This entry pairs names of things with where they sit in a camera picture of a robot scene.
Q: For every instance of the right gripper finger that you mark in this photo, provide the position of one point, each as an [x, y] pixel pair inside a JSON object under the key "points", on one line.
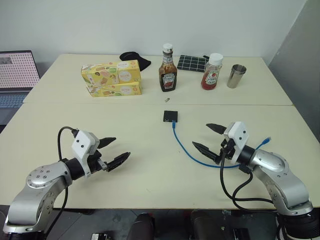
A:
{"points": [[217, 128], [206, 150]]}

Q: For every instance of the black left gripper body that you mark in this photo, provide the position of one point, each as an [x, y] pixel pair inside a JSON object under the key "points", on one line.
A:
{"points": [[96, 163]]}

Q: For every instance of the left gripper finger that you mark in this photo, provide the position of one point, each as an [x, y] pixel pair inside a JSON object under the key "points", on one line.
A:
{"points": [[107, 142], [119, 160]]}

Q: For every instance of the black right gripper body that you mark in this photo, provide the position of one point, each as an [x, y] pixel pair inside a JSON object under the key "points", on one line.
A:
{"points": [[228, 149]]}

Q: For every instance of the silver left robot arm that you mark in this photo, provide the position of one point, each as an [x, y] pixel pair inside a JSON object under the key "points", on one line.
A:
{"points": [[37, 185]]}

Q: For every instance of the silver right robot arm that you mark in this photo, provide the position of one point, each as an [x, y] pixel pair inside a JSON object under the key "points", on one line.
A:
{"points": [[277, 175]]}

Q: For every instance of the small black adapter box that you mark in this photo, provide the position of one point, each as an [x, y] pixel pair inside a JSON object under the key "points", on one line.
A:
{"points": [[169, 115]]}

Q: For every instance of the yellow snack box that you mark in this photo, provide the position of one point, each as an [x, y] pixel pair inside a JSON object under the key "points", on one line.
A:
{"points": [[115, 90], [110, 71]]}

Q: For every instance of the red ketchup bottle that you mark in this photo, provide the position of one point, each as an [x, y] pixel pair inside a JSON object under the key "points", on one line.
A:
{"points": [[210, 76]]}

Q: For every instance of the stainless steel cup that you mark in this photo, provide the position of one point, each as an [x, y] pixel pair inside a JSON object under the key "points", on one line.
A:
{"points": [[236, 76]]}

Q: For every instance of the dark rounded shape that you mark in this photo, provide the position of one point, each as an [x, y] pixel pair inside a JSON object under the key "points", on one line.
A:
{"points": [[142, 226], [201, 225]]}

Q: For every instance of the black white-grid pot holder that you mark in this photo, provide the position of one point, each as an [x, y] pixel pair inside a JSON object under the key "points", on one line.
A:
{"points": [[192, 63]]}

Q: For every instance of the brown sauce bottle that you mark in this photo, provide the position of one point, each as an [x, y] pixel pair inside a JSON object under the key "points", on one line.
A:
{"points": [[167, 72]]}

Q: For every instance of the black cloth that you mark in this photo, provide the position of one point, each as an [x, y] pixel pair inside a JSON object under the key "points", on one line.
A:
{"points": [[140, 61]]}

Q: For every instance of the grey laptop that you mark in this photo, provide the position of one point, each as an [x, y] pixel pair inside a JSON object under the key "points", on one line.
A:
{"points": [[15, 72]]}

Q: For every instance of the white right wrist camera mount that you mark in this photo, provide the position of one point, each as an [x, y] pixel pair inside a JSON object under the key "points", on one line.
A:
{"points": [[237, 136]]}

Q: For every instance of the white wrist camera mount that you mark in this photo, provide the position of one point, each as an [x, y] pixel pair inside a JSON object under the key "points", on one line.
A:
{"points": [[237, 136], [82, 143]]}

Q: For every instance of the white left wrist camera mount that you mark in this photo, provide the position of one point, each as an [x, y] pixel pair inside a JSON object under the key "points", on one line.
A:
{"points": [[82, 143]]}

